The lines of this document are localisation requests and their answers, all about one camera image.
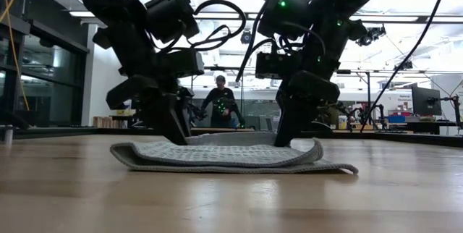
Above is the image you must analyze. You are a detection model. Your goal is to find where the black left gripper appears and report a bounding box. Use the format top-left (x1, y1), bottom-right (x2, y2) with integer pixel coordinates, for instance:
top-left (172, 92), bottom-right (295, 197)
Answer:
top-left (106, 55), bottom-right (196, 146)

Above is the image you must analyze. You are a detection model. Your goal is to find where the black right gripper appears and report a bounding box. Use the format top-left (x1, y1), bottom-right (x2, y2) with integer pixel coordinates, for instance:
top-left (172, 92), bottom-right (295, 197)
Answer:
top-left (273, 41), bottom-right (341, 148)

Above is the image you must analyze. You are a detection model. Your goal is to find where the grey waffle microfiber towel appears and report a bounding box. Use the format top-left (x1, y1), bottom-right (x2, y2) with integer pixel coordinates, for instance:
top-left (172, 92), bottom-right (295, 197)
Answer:
top-left (109, 131), bottom-right (360, 175)

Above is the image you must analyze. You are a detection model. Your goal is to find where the standing person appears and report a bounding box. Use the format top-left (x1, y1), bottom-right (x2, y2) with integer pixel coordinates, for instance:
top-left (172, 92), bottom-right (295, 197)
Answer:
top-left (201, 75), bottom-right (242, 129)

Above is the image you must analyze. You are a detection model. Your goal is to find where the wooden crate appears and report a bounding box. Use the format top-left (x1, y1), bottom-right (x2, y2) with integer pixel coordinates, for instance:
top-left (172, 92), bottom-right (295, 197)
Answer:
top-left (93, 116), bottom-right (127, 129)

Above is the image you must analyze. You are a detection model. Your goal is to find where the black computer monitor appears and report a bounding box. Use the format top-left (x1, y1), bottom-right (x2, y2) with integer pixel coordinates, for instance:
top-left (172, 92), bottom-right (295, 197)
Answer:
top-left (411, 86), bottom-right (443, 117)

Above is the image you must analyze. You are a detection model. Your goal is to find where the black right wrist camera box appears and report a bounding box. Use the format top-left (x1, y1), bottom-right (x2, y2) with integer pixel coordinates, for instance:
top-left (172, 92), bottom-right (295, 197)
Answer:
top-left (255, 51), bottom-right (303, 80)

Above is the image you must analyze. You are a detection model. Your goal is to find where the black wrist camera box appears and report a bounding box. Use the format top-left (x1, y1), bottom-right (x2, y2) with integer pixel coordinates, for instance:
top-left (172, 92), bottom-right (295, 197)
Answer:
top-left (164, 49), bottom-right (205, 78)
top-left (255, 51), bottom-right (303, 80)

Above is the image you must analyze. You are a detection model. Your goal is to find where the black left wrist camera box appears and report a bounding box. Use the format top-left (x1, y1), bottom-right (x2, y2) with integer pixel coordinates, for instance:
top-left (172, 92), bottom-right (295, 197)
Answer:
top-left (164, 49), bottom-right (205, 78)

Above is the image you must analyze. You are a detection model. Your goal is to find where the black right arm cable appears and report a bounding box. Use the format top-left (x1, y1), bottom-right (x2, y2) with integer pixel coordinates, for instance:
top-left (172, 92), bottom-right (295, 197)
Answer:
top-left (234, 0), bottom-right (326, 83)

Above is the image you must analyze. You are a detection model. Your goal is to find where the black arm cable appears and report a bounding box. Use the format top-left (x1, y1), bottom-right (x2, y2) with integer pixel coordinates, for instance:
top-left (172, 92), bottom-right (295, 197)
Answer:
top-left (155, 0), bottom-right (247, 54)
top-left (234, 0), bottom-right (326, 83)

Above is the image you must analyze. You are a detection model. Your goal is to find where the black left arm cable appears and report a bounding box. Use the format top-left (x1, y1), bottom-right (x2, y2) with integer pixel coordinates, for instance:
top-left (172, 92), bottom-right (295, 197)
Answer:
top-left (155, 0), bottom-right (247, 54)

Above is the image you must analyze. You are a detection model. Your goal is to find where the long black hanging cable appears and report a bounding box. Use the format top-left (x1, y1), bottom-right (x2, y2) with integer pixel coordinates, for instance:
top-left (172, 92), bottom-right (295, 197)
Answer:
top-left (360, 0), bottom-right (451, 132)

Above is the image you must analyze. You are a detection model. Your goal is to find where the yellow cable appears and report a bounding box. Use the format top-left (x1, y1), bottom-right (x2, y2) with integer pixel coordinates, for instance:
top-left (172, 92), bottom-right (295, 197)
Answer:
top-left (0, 0), bottom-right (30, 111)

